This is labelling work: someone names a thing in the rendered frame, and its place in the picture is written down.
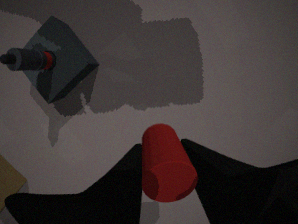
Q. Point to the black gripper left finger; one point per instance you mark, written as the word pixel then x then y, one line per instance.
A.
pixel 114 199

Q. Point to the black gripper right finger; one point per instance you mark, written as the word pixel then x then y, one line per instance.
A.
pixel 233 192

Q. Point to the red marker cap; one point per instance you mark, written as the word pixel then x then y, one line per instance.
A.
pixel 167 172

